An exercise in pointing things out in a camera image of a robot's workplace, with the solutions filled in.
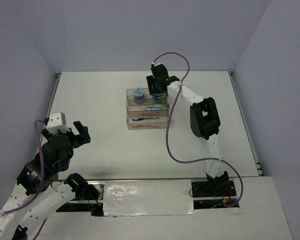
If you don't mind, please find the blue jar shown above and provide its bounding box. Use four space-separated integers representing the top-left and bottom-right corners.
132 87 145 104
152 93 165 100

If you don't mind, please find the green correction tape case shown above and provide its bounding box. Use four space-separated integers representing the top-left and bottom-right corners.
145 104 164 111

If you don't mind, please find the pink correction tape case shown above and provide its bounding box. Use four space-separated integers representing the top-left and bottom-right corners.
141 111 158 118

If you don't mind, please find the blue pen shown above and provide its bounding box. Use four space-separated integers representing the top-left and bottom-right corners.
131 117 160 122

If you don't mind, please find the red pen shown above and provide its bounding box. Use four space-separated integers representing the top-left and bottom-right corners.
130 124 160 129

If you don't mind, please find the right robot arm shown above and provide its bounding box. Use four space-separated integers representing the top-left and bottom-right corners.
146 62 229 196

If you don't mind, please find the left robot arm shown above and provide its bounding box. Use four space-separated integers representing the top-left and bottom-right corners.
0 119 91 240

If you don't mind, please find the clear tiered organizer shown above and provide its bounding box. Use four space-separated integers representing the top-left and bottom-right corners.
126 87 169 130

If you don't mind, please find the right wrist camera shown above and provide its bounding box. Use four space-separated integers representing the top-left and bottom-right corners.
150 62 163 67

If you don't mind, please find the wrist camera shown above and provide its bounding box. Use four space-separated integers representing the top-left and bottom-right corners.
150 62 163 67
45 112 69 135

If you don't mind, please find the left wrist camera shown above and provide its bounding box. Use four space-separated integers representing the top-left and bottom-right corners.
45 112 69 135

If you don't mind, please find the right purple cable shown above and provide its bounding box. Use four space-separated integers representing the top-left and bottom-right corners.
152 51 245 207

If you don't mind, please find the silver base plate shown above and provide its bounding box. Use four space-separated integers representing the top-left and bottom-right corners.
57 179 239 217

